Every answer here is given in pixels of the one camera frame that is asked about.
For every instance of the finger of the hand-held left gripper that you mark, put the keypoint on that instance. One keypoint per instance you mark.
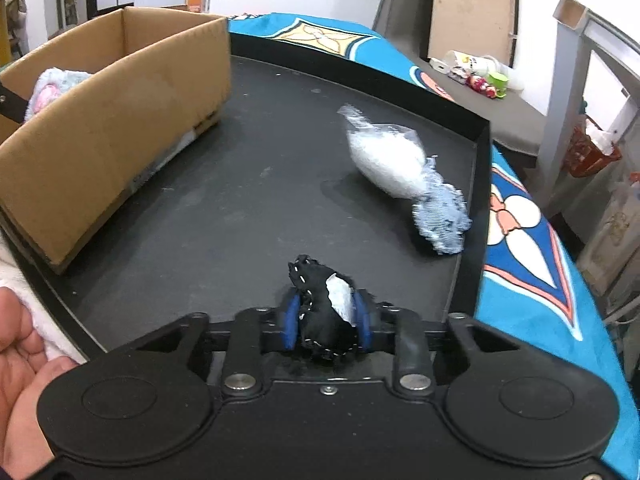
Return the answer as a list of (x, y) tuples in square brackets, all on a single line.
[(11, 104)]

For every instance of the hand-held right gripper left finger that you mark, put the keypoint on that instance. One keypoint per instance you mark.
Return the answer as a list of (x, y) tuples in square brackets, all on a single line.
[(292, 322)]

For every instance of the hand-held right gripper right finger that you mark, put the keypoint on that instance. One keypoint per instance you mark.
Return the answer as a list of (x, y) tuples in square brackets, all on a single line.
[(364, 325)]

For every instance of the small black stitched pouch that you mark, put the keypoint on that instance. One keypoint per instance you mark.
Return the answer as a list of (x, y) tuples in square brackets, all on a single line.
[(320, 310)]

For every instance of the grey plush toy pink patch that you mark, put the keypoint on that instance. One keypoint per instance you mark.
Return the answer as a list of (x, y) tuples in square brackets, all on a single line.
[(55, 90)]

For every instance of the brown cardboard box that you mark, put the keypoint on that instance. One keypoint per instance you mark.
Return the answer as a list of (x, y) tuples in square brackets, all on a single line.
[(100, 160)]

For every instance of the black shallow tray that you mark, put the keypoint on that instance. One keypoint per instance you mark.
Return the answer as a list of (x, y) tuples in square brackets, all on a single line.
[(250, 200)]

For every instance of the grey patterned cloth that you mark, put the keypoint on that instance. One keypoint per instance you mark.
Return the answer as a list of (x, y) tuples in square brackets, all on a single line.
[(442, 220)]

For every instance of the blue patterned blanket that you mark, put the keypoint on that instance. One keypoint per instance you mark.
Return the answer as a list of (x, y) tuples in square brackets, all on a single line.
[(520, 270)]

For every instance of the white stuffing in clear bag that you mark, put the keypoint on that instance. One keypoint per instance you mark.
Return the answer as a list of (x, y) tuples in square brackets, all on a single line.
[(385, 160)]

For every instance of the white fluffy blanket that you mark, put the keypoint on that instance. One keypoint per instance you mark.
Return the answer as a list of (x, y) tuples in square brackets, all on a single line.
[(20, 275)]

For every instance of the orange cardboard box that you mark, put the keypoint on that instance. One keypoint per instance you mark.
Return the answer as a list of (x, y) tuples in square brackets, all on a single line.
[(196, 0)]

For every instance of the grey folding mattress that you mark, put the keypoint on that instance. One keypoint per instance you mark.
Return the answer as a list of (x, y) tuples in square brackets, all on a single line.
[(500, 120)]

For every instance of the white tote bag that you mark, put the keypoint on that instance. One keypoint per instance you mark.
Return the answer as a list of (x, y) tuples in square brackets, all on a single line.
[(612, 240)]

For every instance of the small red doll toys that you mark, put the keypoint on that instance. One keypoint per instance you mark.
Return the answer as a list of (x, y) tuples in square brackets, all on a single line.
[(480, 85)]

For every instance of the white charger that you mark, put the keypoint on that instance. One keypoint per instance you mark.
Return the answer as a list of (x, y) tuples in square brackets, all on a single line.
[(440, 65)]

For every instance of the green cup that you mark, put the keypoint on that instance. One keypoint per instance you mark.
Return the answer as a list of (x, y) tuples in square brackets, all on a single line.
[(497, 84)]

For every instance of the person's bare foot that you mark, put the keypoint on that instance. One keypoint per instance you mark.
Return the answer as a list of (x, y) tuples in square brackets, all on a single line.
[(25, 390)]

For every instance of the black framed brown board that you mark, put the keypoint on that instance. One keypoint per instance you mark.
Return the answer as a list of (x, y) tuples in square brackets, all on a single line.
[(475, 10)]

